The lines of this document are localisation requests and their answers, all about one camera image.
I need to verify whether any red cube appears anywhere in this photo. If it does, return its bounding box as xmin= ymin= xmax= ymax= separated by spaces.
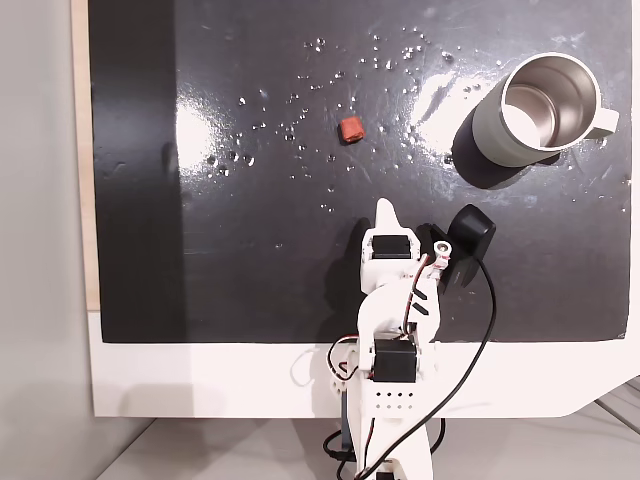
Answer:
xmin=339 ymin=116 xmax=366 ymax=147

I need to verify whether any pale green steel mug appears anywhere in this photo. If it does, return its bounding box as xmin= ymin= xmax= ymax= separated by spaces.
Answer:
xmin=451 ymin=51 xmax=622 ymax=190

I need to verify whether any black glossy mat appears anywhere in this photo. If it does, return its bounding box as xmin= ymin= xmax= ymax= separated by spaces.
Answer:
xmin=87 ymin=0 xmax=634 ymax=346

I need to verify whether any black camera box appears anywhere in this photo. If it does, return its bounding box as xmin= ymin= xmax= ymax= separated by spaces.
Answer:
xmin=417 ymin=203 xmax=498 ymax=295

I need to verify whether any black camera cable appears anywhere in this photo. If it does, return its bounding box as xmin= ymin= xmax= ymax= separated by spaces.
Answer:
xmin=355 ymin=252 xmax=499 ymax=480

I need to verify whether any black looped cable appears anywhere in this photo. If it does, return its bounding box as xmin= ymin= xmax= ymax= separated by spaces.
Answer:
xmin=321 ymin=417 xmax=448 ymax=469

